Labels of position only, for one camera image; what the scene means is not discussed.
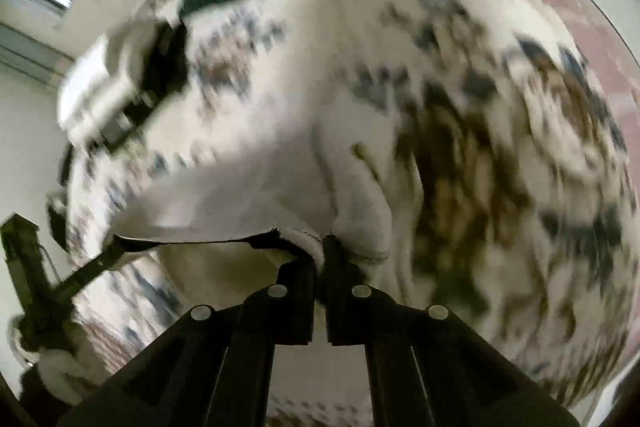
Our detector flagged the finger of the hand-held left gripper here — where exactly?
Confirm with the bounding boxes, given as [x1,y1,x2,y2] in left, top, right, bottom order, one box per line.
[52,233,168,304]

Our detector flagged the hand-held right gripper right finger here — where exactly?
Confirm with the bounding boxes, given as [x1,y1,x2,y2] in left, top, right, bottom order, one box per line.
[322,234,582,427]

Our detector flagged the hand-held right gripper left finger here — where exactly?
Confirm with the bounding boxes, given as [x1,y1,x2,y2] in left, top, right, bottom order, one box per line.
[60,258,316,427]

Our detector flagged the white spotted small garment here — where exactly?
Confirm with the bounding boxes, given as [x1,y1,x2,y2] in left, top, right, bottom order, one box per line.
[62,0,640,413]

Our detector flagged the printed blanket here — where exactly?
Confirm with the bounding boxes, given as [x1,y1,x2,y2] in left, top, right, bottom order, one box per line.
[72,252,201,380]

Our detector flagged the white and black blurred object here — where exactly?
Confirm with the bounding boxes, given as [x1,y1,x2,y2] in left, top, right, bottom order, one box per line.
[56,19,190,152]

